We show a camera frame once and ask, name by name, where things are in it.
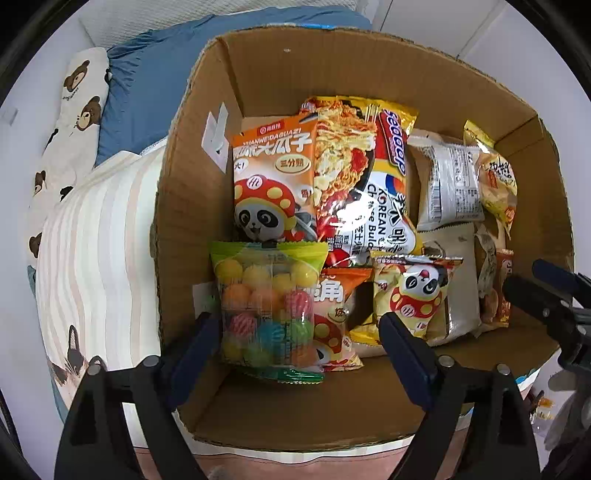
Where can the cat print striped blanket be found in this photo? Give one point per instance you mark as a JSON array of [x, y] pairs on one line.
[[101, 258]]

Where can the clear bag of candy balls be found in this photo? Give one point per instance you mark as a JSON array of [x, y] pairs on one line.
[[265, 309]]

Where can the white printed snack packet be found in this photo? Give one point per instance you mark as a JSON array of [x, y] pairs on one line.
[[450, 184]]

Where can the orange panda seed packet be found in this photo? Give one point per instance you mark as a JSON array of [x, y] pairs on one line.
[[272, 184]]

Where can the plain white snack package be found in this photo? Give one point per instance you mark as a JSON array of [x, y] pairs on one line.
[[457, 286]]

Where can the white wall switch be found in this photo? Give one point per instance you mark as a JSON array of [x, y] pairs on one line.
[[8, 115]]

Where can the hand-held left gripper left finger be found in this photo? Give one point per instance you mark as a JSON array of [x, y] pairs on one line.
[[196, 344]]

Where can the brown nut snack packet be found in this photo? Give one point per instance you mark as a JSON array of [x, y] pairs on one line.
[[501, 300]]

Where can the yellow panda snack packet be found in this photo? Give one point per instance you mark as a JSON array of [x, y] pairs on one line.
[[406, 300]]

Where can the cardboard box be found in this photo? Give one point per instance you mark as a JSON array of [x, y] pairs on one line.
[[369, 74]]

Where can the yellow cookie packet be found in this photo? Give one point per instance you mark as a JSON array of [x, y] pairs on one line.
[[496, 189]]

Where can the pink-orange panda snack packet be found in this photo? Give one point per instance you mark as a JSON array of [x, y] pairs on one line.
[[339, 318]]

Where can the grey padded headboard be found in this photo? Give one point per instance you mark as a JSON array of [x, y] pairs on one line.
[[184, 16]]

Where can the instant noodle packet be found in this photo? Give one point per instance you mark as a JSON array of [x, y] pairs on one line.
[[360, 184]]

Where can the small crinkled snack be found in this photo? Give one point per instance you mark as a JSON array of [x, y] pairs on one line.
[[485, 263]]

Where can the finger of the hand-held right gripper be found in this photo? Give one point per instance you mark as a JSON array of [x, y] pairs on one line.
[[540, 302], [561, 277]]

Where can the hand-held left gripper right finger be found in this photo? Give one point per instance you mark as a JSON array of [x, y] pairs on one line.
[[408, 353]]

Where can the bear print pillow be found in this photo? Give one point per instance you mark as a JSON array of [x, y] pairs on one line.
[[69, 134]]

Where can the pile of small packets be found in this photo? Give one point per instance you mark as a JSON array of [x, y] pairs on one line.
[[540, 408]]

